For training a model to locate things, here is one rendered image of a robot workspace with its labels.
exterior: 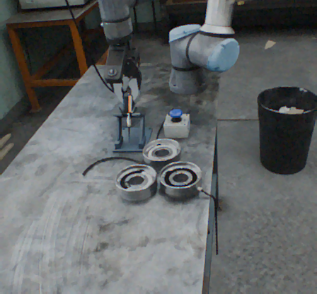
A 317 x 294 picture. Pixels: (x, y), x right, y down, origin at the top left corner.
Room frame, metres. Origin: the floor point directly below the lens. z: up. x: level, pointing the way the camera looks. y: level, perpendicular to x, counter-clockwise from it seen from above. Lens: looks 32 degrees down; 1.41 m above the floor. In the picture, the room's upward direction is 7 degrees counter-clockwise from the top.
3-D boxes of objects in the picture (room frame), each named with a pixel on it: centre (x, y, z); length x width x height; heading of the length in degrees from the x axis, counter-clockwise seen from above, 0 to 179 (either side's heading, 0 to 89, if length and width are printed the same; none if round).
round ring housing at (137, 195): (0.73, 0.08, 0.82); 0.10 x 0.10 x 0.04
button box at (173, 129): (0.98, -0.05, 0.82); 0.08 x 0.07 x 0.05; 167
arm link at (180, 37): (1.30, -0.13, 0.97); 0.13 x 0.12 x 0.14; 36
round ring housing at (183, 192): (0.72, -0.04, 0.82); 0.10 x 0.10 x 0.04
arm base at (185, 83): (1.30, -0.13, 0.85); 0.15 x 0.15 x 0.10
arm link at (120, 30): (0.99, 0.08, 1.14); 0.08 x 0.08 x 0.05
